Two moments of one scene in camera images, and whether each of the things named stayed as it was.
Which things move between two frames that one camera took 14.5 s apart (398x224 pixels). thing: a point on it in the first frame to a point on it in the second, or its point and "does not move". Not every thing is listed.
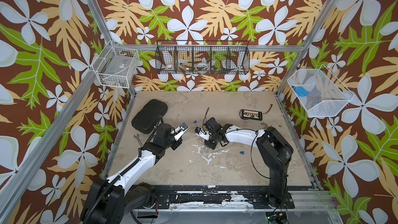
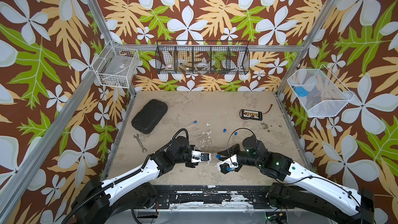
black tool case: [147, 118] does not move
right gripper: [208, 144] to [230, 151]
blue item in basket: [301, 91] does not move
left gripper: [176, 144] to [188, 147]
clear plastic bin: [321, 94] does not move
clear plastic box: [120, 65] does not move
